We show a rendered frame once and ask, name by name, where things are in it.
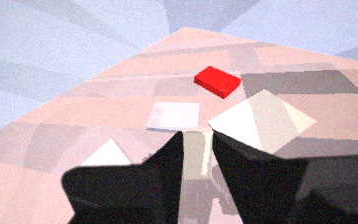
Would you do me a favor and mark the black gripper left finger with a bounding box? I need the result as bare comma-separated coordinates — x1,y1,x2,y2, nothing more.
60,131,184,224

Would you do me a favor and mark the red rectangular block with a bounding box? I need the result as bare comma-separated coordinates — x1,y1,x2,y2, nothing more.
194,66,242,99

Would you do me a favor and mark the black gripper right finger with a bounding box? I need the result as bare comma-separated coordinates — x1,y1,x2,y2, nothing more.
212,129,358,224

